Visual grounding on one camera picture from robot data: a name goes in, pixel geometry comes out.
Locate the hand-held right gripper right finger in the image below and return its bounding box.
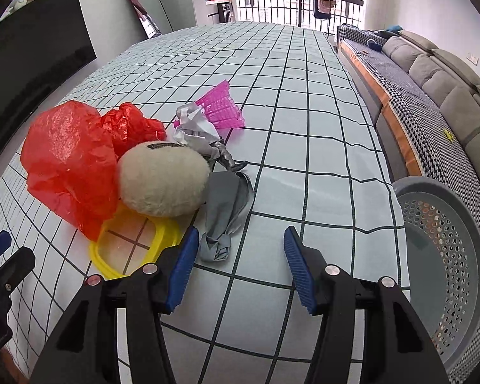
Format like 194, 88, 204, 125
284, 225, 451, 384

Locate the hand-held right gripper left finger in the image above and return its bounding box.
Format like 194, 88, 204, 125
31, 226, 201, 384

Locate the yellow plastic frame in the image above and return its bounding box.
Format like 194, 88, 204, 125
89, 202, 182, 280

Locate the beige plush ball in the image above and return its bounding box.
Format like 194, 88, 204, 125
116, 141, 211, 219

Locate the red plastic bag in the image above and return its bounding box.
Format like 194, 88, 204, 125
20, 101, 168, 242

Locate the white paper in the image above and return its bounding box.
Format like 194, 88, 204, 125
173, 102, 220, 156

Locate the grey perforated laundry basket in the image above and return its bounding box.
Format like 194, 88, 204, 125
391, 176, 480, 384

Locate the dark toy figurine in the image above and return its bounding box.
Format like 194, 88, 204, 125
206, 139, 249, 172

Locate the checked bedsheet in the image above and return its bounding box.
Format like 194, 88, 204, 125
0, 21, 411, 384

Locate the pink shuttlecock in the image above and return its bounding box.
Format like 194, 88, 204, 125
174, 80, 246, 129

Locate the black television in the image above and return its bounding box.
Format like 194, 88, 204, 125
0, 0, 97, 179

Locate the houndstooth sofa cover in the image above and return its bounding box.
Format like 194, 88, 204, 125
337, 24, 480, 249

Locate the grey sofa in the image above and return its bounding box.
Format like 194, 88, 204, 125
336, 24, 480, 249

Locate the clothes drying stand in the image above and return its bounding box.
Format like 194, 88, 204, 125
312, 0, 341, 36

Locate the white cabinet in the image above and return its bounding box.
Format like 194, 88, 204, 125
205, 1, 222, 25

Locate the leaning floor mirror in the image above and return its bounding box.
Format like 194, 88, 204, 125
122, 0, 173, 40

